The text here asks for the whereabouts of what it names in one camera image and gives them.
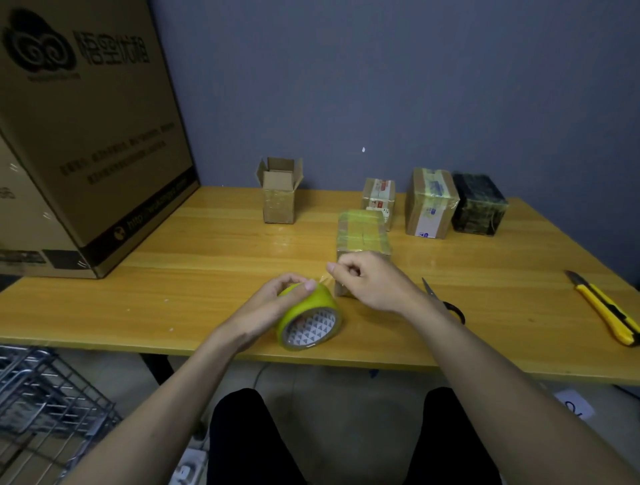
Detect person's left hand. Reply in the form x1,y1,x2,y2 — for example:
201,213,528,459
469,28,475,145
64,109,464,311
215,272,319,353

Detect person's right hand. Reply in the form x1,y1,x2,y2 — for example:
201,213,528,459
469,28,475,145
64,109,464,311
325,250,431,320

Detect small carton yellow tape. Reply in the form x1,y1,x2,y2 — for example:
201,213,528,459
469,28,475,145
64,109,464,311
333,209,392,298

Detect yellow tape roll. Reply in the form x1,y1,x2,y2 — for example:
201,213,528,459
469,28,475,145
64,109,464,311
275,280,345,352

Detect small carton red label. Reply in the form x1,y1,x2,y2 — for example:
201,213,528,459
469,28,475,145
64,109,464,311
361,177,397,232

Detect black handled scissors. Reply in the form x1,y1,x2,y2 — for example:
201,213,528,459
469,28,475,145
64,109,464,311
421,277,467,326

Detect brown box with white label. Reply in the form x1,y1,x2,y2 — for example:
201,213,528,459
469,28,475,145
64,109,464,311
403,167,461,241

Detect black cardboard box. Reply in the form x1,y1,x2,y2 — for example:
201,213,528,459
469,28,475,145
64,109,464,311
451,173,510,237

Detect person's right forearm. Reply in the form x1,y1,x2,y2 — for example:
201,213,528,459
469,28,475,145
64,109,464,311
402,299,640,485

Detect person's left forearm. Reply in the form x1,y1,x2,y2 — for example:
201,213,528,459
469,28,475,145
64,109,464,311
59,329,246,485

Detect person's black trousers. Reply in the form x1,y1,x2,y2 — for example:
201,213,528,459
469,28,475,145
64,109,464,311
207,387,503,485

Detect black table leg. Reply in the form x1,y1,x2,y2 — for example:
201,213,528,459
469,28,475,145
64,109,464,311
139,353,176,386

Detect white power strip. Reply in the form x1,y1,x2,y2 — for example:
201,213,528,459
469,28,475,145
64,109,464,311
169,447,210,485

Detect yellow utility knife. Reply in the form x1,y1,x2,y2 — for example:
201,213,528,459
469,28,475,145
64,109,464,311
563,269,640,348

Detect white paper floor label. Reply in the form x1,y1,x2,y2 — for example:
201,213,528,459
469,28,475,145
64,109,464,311
555,389,596,422

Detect large flat brown carton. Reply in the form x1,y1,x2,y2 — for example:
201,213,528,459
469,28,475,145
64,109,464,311
0,0,201,280

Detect metal wire cart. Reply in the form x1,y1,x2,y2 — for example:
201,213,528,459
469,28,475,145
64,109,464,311
0,344,123,485

